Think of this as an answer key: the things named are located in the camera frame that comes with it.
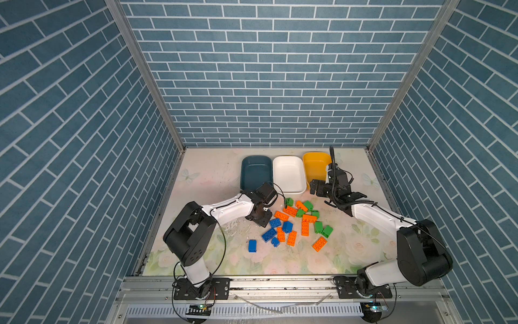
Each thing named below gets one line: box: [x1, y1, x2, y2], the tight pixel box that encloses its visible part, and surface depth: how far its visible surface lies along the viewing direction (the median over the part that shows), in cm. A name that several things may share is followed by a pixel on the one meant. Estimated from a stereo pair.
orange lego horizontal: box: [302, 213, 318, 224], surface depth 91 cm
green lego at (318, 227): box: [314, 221, 324, 234], surface depth 92 cm
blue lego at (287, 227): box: [282, 220, 294, 234], surface depth 88 cm
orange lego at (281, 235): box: [276, 226, 286, 243], surface depth 88 cm
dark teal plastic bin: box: [240, 155, 274, 192], surface depth 110 cm
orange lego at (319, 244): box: [311, 236, 328, 253], surface depth 86 cm
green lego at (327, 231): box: [321, 224, 334, 239], surface depth 88 cm
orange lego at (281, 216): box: [273, 210, 290, 223], surface depth 95 cm
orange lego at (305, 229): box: [301, 221, 310, 237], surface depth 91 cm
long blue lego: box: [261, 228, 277, 243], surface depth 88 cm
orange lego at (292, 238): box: [286, 230, 298, 247], surface depth 88 cm
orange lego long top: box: [282, 205, 298, 218], surface depth 96 cm
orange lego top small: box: [295, 200, 309, 212], surface depth 96 cm
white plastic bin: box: [272, 155, 307, 194], surface depth 110 cm
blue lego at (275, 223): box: [269, 218, 282, 229], surface depth 91 cm
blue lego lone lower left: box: [248, 239, 257, 253], surface depth 84 cm
